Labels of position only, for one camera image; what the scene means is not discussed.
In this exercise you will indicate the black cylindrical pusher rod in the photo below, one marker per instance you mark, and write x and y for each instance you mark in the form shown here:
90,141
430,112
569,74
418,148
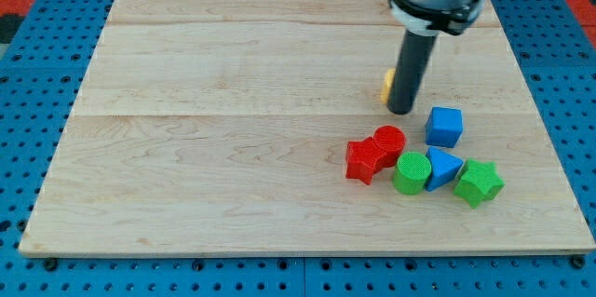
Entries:
411,65

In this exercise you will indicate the yellow heart block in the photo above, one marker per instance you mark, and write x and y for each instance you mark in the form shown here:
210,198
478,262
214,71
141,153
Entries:
387,85

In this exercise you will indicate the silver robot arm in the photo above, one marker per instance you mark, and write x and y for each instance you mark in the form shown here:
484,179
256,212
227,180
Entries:
423,20

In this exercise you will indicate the blue cube block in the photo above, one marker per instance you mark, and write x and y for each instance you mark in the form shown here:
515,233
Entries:
444,127

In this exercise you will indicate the red cylinder block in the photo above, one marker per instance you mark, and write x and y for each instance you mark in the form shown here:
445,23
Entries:
392,141

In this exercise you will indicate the green cylinder block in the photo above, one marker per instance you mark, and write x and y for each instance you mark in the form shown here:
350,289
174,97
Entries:
411,173

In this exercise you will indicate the blue triangle block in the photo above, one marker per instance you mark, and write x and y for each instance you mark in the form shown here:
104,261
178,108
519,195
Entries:
444,168

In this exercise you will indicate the red star block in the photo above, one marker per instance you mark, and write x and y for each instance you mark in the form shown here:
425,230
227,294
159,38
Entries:
363,160

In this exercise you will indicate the green star block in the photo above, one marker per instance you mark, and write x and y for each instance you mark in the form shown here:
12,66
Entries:
478,182

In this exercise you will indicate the wooden board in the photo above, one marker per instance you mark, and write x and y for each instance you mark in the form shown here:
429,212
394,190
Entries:
218,128

